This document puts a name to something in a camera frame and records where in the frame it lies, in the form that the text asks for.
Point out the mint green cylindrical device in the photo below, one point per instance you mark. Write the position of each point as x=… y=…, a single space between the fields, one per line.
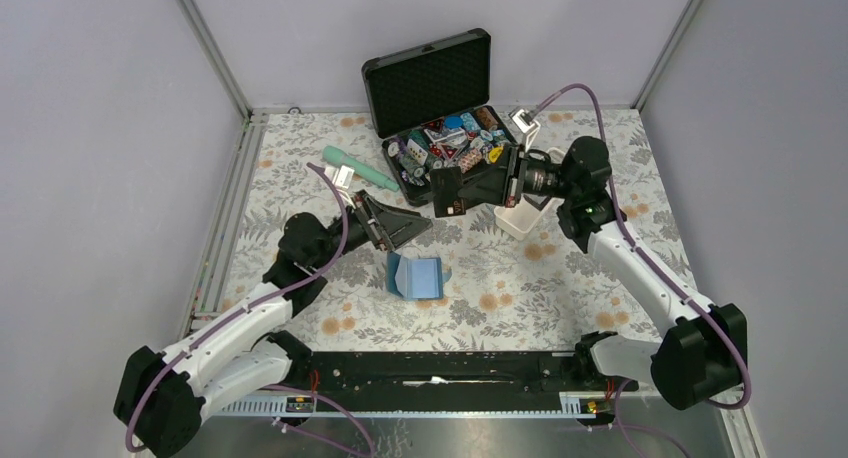
x=338 y=158

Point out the black VIP card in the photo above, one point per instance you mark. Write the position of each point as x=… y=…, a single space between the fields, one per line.
x=446 y=183

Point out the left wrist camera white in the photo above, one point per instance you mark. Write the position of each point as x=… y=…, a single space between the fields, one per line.
x=340 y=176

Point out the blue leather card holder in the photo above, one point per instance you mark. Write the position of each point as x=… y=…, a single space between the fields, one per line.
x=416 y=279

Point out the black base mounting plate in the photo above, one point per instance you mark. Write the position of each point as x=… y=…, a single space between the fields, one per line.
x=482 y=378

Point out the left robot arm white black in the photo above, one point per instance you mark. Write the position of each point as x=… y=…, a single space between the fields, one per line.
x=165 y=396

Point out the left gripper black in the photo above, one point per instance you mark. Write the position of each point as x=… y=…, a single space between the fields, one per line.
x=393 y=227

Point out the yellow round chip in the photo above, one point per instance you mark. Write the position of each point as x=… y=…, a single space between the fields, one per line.
x=495 y=155

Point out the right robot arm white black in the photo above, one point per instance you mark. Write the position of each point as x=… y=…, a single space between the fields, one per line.
x=703 y=348

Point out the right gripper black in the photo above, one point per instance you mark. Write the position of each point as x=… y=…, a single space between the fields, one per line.
x=490 y=187

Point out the white plastic card tray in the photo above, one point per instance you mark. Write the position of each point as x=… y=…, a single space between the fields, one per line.
x=520 y=220

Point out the slotted cable duct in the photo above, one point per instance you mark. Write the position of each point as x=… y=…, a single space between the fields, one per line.
x=562 y=406

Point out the black poker chip case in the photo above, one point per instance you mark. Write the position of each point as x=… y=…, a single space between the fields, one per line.
x=429 y=106

